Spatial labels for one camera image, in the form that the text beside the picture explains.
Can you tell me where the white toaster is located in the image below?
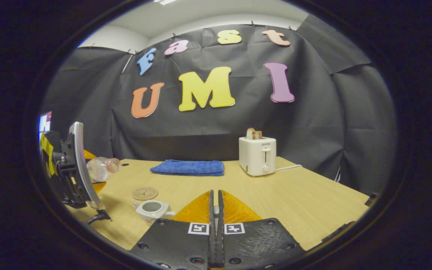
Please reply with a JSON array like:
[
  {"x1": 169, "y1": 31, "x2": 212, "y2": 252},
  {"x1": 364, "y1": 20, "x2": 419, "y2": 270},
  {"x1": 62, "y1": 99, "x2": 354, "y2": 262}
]
[{"x1": 238, "y1": 136, "x2": 277, "y2": 177}]

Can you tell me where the blue towel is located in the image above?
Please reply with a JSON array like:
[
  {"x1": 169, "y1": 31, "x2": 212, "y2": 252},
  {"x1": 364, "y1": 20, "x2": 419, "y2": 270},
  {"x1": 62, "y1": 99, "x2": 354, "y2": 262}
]
[{"x1": 150, "y1": 159, "x2": 225, "y2": 177}]

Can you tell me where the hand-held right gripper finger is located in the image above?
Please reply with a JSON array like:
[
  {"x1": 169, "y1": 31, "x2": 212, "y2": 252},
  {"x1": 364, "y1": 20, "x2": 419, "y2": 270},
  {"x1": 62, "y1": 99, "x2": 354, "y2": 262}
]
[
  {"x1": 130, "y1": 189, "x2": 216, "y2": 270},
  {"x1": 217, "y1": 189, "x2": 306, "y2": 270}
]

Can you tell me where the white teacup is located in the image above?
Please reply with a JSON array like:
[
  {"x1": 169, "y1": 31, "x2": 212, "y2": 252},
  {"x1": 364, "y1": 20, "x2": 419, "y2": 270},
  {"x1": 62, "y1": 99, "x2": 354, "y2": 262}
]
[{"x1": 133, "y1": 200, "x2": 176, "y2": 222}]

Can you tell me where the black backdrop cloth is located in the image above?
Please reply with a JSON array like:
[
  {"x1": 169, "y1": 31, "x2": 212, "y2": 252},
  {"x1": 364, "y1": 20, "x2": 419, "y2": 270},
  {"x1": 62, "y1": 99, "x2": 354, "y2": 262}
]
[{"x1": 40, "y1": 15, "x2": 398, "y2": 195}]

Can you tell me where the round brown coaster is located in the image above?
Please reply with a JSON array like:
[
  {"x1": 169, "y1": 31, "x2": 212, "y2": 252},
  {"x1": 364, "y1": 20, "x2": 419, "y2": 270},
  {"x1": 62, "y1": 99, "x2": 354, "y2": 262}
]
[{"x1": 132, "y1": 187, "x2": 159, "y2": 201}]

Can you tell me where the clear plastic water bottle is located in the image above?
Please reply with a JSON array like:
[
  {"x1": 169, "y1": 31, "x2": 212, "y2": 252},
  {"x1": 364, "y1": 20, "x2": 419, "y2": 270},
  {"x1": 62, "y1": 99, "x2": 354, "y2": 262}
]
[{"x1": 86, "y1": 157, "x2": 121, "y2": 183}]

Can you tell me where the computer monitor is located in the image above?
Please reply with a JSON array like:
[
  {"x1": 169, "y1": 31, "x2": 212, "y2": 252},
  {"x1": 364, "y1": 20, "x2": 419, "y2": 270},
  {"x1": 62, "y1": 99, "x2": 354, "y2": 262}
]
[{"x1": 38, "y1": 111, "x2": 53, "y2": 141}]

